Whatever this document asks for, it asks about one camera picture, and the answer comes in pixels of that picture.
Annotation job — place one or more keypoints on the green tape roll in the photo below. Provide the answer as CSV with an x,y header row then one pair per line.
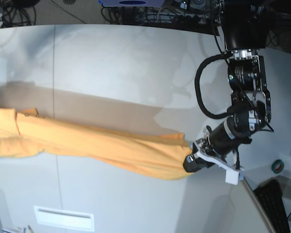
x,y
277,166

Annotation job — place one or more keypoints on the white rectangular tray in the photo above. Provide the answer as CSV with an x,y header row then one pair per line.
x,y
64,219

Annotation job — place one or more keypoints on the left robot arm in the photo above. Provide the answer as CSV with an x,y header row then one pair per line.
x,y
244,26

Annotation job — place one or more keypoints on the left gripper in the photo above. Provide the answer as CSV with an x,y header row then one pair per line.
x,y
214,146

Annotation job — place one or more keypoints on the beige board panel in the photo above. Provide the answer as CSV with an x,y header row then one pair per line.
x,y
261,222

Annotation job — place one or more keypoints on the orange yellow t-shirt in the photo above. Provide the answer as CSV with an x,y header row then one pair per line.
x,y
26,134

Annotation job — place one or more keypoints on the black keyboard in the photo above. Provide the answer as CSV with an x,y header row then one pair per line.
x,y
270,197

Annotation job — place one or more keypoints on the pencil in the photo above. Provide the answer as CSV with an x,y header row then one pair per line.
x,y
30,229

